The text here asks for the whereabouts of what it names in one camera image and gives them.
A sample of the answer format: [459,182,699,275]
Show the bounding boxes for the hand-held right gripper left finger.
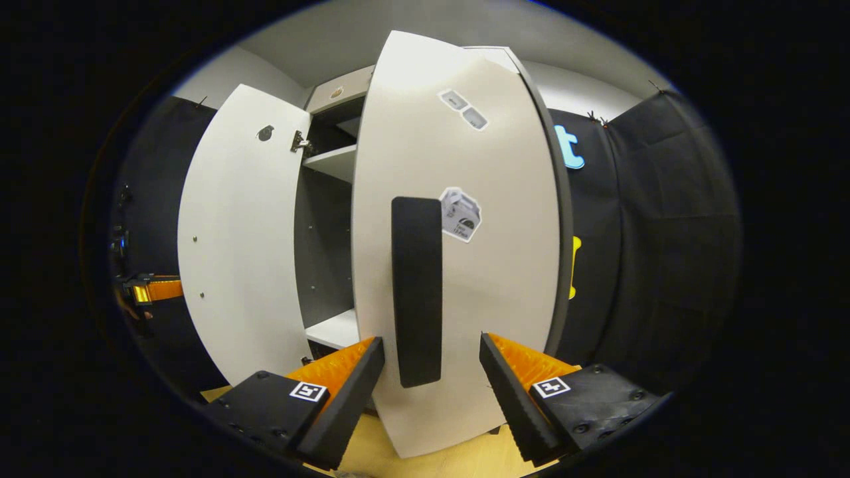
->
[203,337,386,470]

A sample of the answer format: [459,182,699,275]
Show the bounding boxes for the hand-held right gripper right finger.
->
[479,332,665,465]

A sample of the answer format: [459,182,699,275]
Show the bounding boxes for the white cabinet door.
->
[177,84,313,387]
[351,30,575,459]

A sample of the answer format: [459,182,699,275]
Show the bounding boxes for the white and grey cabinet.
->
[292,64,376,353]

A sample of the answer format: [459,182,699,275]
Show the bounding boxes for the white cabinet shelf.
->
[302,144,359,184]

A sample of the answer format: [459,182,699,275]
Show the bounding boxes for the beige cabinet drawer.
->
[307,64,376,115]

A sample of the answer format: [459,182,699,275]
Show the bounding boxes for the long black door handle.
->
[391,197,444,388]

